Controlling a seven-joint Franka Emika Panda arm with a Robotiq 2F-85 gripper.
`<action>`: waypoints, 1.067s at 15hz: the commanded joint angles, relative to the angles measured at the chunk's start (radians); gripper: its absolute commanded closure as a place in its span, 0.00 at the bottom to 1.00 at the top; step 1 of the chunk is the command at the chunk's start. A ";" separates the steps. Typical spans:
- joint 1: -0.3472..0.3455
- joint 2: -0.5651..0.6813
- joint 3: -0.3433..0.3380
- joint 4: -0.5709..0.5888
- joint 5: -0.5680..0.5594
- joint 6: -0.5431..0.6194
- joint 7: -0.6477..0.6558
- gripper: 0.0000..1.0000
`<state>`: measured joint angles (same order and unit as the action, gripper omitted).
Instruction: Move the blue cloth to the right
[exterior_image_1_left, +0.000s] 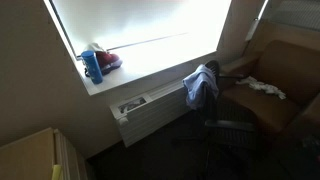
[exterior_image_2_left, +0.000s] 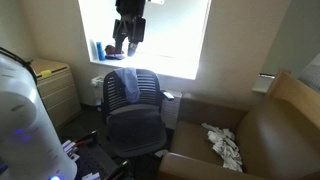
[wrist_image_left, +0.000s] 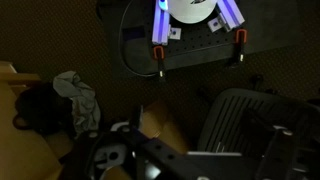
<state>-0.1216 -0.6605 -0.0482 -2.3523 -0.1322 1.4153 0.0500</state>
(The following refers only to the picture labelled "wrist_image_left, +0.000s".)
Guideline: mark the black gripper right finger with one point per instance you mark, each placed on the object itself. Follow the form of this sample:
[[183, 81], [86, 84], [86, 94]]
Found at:
[[276, 156]]

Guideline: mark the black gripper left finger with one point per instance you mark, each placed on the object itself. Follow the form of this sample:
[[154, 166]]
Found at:
[[156, 160]]

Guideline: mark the blue grey cloth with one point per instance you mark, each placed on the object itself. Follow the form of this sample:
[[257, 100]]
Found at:
[[83, 100]]

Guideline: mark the brown cardboard box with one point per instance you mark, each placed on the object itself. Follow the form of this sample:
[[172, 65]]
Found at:
[[166, 126]]

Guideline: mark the black mesh office chair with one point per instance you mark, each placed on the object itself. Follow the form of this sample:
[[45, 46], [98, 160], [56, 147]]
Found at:
[[230, 116]]

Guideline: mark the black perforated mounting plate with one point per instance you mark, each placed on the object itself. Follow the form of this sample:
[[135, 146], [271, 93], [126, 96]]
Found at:
[[200, 43]]

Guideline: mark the black bag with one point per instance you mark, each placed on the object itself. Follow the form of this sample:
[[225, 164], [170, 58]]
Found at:
[[43, 106]]

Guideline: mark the aluminium extrusion bar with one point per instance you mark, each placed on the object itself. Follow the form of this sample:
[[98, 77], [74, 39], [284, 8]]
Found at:
[[160, 26], [231, 13]]

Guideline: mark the small metal corner bracket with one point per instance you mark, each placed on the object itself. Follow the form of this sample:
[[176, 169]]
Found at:
[[175, 32], [215, 25]]

